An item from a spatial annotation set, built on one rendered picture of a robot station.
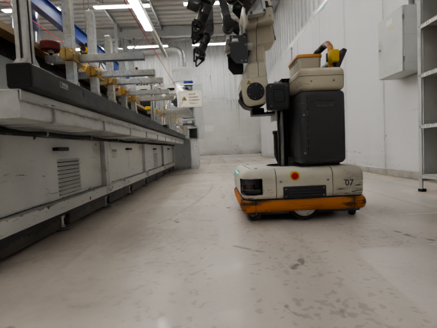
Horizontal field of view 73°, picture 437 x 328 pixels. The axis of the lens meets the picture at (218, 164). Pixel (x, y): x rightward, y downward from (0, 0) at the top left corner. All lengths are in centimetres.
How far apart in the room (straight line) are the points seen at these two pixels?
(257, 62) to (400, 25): 193
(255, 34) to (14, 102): 131
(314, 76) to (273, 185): 62
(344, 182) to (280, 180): 34
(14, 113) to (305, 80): 131
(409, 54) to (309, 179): 207
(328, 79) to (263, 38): 47
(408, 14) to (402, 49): 32
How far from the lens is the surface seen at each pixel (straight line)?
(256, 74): 180
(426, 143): 278
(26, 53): 118
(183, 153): 626
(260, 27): 192
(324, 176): 165
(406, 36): 344
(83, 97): 146
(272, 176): 157
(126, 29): 1246
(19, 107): 114
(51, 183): 173
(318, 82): 171
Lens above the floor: 40
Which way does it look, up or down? 3 degrees down
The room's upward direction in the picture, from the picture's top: 3 degrees counter-clockwise
